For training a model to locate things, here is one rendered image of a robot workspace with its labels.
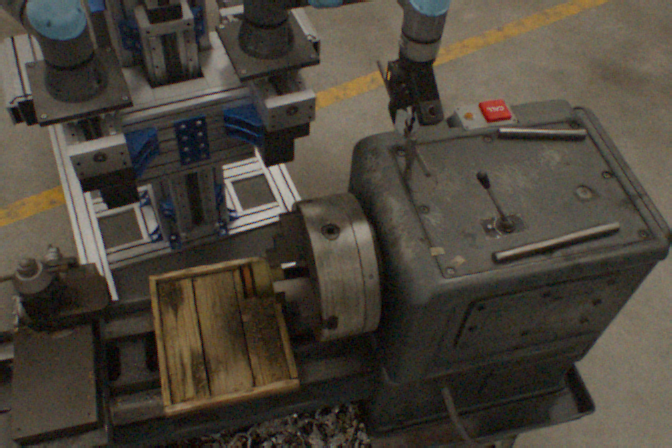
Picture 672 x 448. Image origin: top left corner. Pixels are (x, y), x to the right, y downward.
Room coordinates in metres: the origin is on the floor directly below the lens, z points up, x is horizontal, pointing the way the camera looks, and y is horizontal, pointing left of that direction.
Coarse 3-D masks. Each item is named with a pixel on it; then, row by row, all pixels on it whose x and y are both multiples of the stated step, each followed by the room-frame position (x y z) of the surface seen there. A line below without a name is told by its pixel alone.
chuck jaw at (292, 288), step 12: (276, 288) 0.77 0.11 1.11; (288, 288) 0.77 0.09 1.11; (300, 288) 0.77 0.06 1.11; (312, 288) 0.78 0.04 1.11; (276, 300) 0.75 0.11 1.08; (288, 300) 0.74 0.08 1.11; (300, 300) 0.74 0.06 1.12; (312, 300) 0.74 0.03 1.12; (288, 312) 0.73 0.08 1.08; (300, 312) 0.71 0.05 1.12; (312, 312) 0.71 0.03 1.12; (312, 324) 0.70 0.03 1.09; (324, 324) 0.70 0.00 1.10
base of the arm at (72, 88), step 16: (48, 64) 1.22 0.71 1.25; (80, 64) 1.23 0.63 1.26; (96, 64) 1.27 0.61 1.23; (48, 80) 1.22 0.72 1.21; (64, 80) 1.21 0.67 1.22; (80, 80) 1.22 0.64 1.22; (96, 80) 1.26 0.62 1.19; (64, 96) 1.20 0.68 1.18; (80, 96) 1.20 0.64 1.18; (96, 96) 1.23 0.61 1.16
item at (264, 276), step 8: (256, 264) 0.82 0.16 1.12; (264, 264) 0.82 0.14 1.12; (240, 272) 0.79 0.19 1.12; (248, 272) 0.80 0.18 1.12; (256, 272) 0.79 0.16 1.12; (264, 272) 0.80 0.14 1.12; (272, 272) 0.81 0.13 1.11; (280, 272) 0.81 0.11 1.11; (240, 280) 0.81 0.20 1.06; (248, 280) 0.78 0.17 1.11; (256, 280) 0.78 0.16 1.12; (264, 280) 0.78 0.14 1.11; (272, 280) 0.79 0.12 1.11; (280, 280) 0.79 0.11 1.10; (248, 288) 0.77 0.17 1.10; (256, 288) 0.77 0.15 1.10; (264, 288) 0.77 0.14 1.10; (272, 288) 0.77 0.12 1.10; (248, 296) 0.76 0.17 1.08; (256, 296) 0.77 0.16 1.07; (264, 296) 0.76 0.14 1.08; (272, 296) 0.77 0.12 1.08
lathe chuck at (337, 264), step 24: (312, 216) 0.87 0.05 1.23; (336, 216) 0.88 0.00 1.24; (312, 240) 0.81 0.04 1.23; (336, 240) 0.82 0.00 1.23; (312, 264) 0.79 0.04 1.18; (336, 264) 0.77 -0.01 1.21; (360, 264) 0.78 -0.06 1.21; (336, 288) 0.74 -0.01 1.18; (360, 288) 0.75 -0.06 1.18; (336, 312) 0.71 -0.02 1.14; (360, 312) 0.72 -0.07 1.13; (336, 336) 0.70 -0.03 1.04
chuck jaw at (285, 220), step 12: (288, 216) 0.90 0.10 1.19; (288, 228) 0.88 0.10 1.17; (300, 228) 0.89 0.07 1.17; (276, 240) 0.86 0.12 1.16; (288, 240) 0.86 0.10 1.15; (300, 240) 0.87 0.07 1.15; (276, 252) 0.84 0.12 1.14; (288, 252) 0.85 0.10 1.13; (300, 252) 0.85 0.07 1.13; (276, 264) 0.82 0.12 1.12
